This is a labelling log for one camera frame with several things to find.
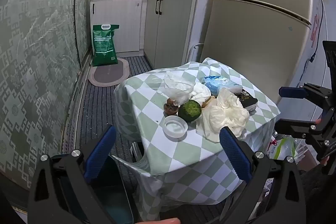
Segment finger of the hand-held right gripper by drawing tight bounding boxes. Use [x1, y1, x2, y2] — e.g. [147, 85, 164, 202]
[279, 83, 335, 111]
[274, 117, 328, 147]

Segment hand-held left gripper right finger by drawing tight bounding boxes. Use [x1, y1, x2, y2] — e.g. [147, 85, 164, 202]
[219, 126, 307, 224]

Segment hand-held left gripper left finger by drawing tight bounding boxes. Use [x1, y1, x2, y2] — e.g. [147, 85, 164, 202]
[28, 124, 132, 224]

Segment black packet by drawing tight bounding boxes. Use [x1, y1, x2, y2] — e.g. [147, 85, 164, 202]
[235, 89, 259, 112]

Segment dark blue bin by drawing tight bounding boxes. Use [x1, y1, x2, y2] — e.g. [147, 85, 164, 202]
[52, 154, 133, 224]

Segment green avocado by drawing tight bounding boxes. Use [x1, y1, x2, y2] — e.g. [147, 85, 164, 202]
[178, 100, 202, 123]

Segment white plastic lid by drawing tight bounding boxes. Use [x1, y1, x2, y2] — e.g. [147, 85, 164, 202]
[163, 118, 189, 138]

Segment blue white packet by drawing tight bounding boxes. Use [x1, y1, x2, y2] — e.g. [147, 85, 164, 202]
[202, 75, 243, 97]

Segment clear plastic bag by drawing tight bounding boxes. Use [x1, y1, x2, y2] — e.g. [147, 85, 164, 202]
[157, 70, 196, 105]

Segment person's right hand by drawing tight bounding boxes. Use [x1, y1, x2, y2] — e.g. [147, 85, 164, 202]
[315, 118, 331, 166]

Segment person's left hand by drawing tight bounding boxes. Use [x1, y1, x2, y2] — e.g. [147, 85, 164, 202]
[143, 217, 181, 224]

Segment plastic bag with print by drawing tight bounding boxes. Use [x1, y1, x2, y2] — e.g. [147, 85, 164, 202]
[268, 132, 298, 161]

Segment crumpled white wrapper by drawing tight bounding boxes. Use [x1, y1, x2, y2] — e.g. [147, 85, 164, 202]
[196, 88, 250, 143]

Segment dark striped floor mat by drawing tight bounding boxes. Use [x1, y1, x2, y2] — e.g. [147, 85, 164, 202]
[76, 55, 158, 161]

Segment white soiled paper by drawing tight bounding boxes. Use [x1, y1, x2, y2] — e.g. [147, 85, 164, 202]
[190, 82, 212, 106]

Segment beige refrigerator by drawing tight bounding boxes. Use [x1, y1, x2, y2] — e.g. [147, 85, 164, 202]
[202, 0, 315, 109]

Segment green white checked tablecloth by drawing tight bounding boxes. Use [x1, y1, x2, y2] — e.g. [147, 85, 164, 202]
[113, 57, 281, 214]

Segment oval grey floor mat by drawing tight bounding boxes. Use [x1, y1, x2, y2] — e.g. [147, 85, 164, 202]
[88, 57, 130, 87]

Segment green rice bag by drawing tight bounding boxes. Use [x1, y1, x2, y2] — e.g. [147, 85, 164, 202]
[92, 24, 120, 67]

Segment patterned glass sliding door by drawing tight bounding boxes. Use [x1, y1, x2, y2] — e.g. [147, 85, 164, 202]
[0, 0, 101, 189]

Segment white kitchen cabinet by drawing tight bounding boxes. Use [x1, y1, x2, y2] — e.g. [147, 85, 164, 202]
[91, 0, 147, 54]

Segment cabinet with black handles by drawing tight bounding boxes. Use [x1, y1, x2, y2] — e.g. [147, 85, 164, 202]
[144, 0, 209, 70]

